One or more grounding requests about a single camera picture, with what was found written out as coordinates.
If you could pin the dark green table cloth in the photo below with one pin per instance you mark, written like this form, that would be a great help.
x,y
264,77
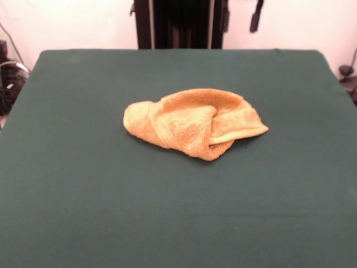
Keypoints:
x,y
83,195

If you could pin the yellow terry towel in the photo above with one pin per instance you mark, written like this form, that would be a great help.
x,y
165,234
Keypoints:
x,y
181,128

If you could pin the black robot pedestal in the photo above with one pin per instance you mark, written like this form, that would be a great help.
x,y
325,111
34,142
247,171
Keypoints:
x,y
181,28

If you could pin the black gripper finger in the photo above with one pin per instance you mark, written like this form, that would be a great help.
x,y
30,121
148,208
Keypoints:
x,y
226,22
255,21

